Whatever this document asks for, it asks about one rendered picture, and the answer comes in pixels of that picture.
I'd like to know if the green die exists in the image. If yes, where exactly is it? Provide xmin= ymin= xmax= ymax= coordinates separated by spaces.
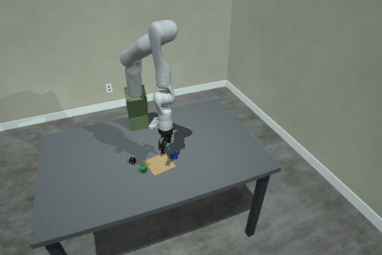
xmin=140 ymin=166 xmax=147 ymax=173

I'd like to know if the black die with white pips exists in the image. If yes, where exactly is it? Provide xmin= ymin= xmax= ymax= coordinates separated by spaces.
xmin=129 ymin=157 xmax=136 ymax=165

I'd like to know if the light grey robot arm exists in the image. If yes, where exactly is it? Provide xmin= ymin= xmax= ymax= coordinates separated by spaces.
xmin=120 ymin=20 xmax=178 ymax=131

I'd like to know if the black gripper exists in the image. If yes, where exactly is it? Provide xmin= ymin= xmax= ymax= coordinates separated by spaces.
xmin=158 ymin=128 xmax=173 ymax=154

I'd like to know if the beige square mat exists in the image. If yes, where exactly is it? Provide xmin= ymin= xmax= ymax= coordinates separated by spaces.
xmin=144 ymin=154 xmax=176 ymax=176

